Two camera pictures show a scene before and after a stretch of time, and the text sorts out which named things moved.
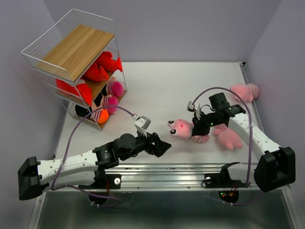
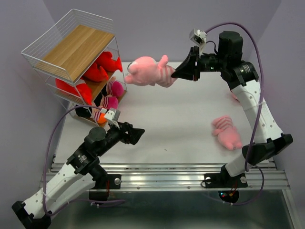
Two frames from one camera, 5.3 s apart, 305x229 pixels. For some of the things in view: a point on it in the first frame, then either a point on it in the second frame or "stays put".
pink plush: [228, 137] stays put
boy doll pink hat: [111, 101] stays put
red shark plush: [81, 90] stays put
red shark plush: [106, 60] stays put
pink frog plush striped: [183, 129] → [145, 71]
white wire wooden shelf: [81, 56] stays put
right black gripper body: [206, 121] → [212, 63]
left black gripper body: [142, 143] → [115, 135]
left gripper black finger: [160, 147] → [135, 135]
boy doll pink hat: [115, 88] stays put
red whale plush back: [95, 74] stays put
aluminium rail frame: [170, 177] stays put
